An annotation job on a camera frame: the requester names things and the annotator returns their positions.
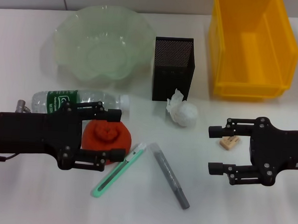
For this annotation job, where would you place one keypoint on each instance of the red-orange knitted orange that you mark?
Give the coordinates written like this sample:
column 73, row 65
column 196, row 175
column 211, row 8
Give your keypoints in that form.
column 122, row 138

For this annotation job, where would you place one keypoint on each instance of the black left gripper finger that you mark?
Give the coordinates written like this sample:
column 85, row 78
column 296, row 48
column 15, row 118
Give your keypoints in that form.
column 113, row 115
column 116, row 155

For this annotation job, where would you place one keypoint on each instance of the beige eraser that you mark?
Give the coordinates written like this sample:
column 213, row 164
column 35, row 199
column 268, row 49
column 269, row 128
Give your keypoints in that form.
column 229, row 144

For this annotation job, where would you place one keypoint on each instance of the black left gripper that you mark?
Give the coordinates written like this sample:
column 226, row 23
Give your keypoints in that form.
column 33, row 133

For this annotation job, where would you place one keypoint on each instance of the black mesh pen holder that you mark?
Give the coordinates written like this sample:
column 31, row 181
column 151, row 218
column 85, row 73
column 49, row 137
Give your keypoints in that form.
column 172, row 75

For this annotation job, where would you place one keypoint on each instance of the grey pen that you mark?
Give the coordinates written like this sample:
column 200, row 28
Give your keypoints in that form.
column 168, row 173

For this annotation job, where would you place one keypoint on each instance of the yellow plastic bin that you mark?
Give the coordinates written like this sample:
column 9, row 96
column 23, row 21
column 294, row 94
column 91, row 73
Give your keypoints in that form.
column 253, row 72

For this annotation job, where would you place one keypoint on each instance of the clear green-label water bottle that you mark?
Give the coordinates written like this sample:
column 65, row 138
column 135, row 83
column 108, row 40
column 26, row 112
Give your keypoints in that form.
column 57, row 97

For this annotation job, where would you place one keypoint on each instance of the green utility knife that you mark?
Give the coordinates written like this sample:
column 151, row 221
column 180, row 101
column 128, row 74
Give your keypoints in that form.
column 110, row 177

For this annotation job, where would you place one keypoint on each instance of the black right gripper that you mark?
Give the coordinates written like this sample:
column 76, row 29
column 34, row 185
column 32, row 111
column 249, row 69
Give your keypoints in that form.
column 282, row 149

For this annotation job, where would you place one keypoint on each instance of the white paper ball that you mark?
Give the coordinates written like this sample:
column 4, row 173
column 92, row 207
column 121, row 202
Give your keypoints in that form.
column 186, row 114

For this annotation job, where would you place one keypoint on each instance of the green glass fruit plate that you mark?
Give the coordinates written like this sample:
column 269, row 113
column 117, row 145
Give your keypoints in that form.
column 102, row 46

